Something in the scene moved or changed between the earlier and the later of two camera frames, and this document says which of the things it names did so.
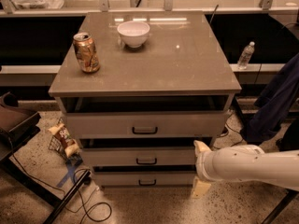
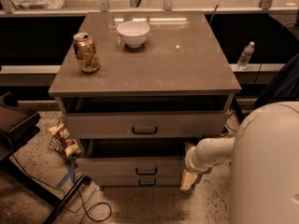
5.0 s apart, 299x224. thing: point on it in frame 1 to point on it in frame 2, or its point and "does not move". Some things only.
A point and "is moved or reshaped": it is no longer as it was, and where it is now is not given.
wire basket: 57,146 does not move
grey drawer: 137,157 is moved or reshaped
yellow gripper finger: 199,187 to 189,178
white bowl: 134,33 does not move
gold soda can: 87,52 does not move
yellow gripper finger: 200,147 to 188,146
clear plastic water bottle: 246,55 does not move
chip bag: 71,147 does not move
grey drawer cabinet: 138,89 does not move
